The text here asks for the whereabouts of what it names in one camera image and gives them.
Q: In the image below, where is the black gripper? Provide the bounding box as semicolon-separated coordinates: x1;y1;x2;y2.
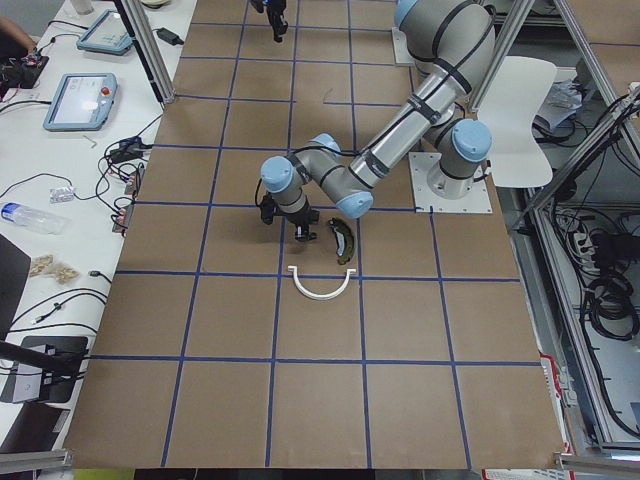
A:
286;208;320;242
250;0;288;43

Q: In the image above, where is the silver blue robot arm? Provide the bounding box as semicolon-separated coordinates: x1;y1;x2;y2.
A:
258;1;495;241

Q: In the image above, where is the olive green brake shoe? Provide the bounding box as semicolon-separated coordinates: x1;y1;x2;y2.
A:
327;217;355;265

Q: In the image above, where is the black power adapter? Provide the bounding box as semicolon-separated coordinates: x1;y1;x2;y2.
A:
155;27;184;46

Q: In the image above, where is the far blue teach pendant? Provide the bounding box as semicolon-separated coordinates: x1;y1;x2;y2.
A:
76;10;132;56

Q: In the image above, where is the blue teach pendant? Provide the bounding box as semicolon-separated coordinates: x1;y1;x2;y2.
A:
43;73;118;132
76;10;132;56

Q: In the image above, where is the near blue teach pendant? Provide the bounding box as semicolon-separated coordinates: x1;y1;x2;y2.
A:
43;73;118;132

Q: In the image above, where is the white plastic chair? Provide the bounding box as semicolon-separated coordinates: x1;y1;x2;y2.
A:
477;56;557;188

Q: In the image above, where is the clear plastic water bottle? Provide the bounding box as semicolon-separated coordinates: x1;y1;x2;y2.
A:
1;202;68;234

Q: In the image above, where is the white curved plastic bracket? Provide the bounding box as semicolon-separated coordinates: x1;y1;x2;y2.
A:
287;265;357;301

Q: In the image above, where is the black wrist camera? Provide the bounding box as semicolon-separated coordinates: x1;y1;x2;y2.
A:
258;195;277;225

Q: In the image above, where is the aluminium frame post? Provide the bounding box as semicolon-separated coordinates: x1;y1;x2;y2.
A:
116;0;175;105

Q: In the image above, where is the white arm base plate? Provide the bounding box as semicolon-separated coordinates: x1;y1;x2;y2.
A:
409;152;492;214

